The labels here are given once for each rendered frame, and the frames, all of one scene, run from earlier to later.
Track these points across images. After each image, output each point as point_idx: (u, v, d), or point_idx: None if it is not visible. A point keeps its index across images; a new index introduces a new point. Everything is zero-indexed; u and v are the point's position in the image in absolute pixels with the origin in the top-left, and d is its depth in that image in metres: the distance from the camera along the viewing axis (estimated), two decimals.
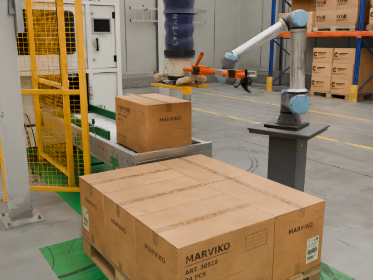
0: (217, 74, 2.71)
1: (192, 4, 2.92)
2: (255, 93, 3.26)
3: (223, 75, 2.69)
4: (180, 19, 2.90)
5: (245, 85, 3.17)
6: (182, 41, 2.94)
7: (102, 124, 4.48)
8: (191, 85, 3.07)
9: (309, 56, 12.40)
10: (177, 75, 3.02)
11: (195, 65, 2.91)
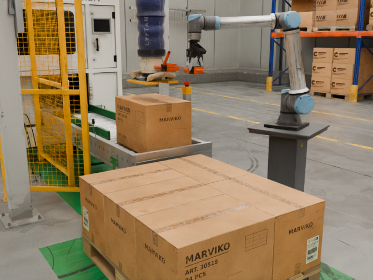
0: (180, 70, 3.04)
1: (161, 7, 3.25)
2: None
3: (186, 71, 3.01)
4: (150, 21, 3.23)
5: None
6: (152, 41, 3.27)
7: (102, 124, 4.48)
8: (162, 81, 3.40)
9: (309, 56, 12.40)
10: (149, 73, 3.35)
11: (164, 63, 3.24)
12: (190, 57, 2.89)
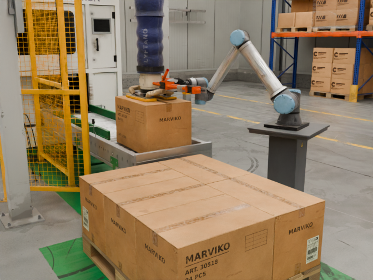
0: (178, 89, 3.08)
1: (160, 7, 3.26)
2: (167, 90, 3.25)
3: (184, 90, 3.05)
4: (149, 39, 3.27)
5: None
6: (151, 59, 3.31)
7: (102, 124, 4.48)
8: (160, 97, 3.44)
9: (309, 56, 12.40)
10: (147, 89, 3.39)
11: (162, 80, 3.28)
12: (177, 78, 3.26)
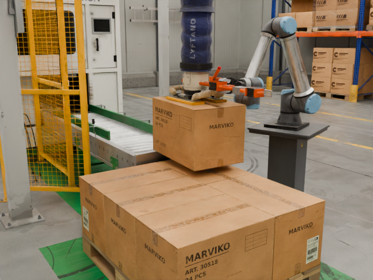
0: (234, 91, 2.56)
1: (211, 1, 2.75)
2: (218, 91, 2.73)
3: (241, 93, 2.53)
4: (197, 30, 2.75)
5: None
6: (199, 54, 2.79)
7: (102, 124, 4.48)
8: (207, 99, 2.92)
9: (309, 56, 12.40)
10: (193, 90, 2.87)
11: (212, 80, 2.76)
12: (230, 78, 2.74)
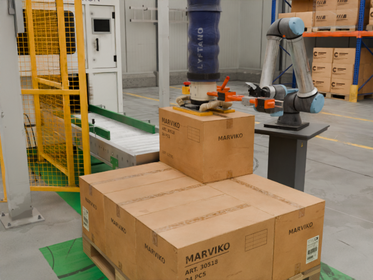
0: (243, 101, 2.50)
1: (218, 0, 2.69)
2: (245, 105, 2.77)
3: (251, 104, 2.48)
4: (205, 40, 2.70)
5: None
6: (207, 64, 2.74)
7: (102, 124, 4.48)
8: (215, 109, 2.87)
9: (309, 56, 12.40)
10: (201, 100, 2.82)
11: (220, 90, 2.71)
12: (256, 85, 2.77)
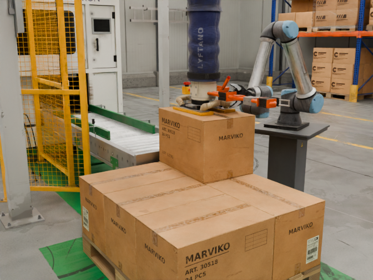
0: (245, 101, 2.51)
1: (218, 0, 2.69)
2: (229, 106, 2.70)
3: (253, 103, 2.49)
4: (205, 40, 2.70)
5: None
6: (207, 64, 2.74)
7: (102, 124, 4.48)
8: (216, 109, 2.87)
9: (309, 56, 12.40)
10: (201, 100, 2.82)
11: (221, 90, 2.71)
12: (241, 86, 2.70)
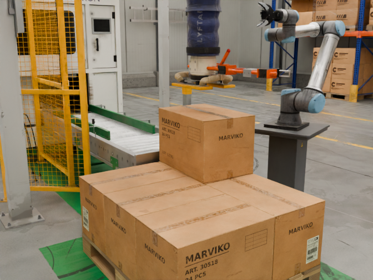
0: (245, 73, 2.47)
1: (218, 0, 2.69)
2: (257, 26, 2.70)
3: (253, 75, 2.44)
4: (205, 13, 2.66)
5: None
6: (207, 38, 2.70)
7: (102, 124, 4.48)
8: (215, 85, 2.83)
9: (309, 56, 12.40)
10: (200, 75, 2.78)
11: (220, 64, 2.67)
12: (269, 6, 2.71)
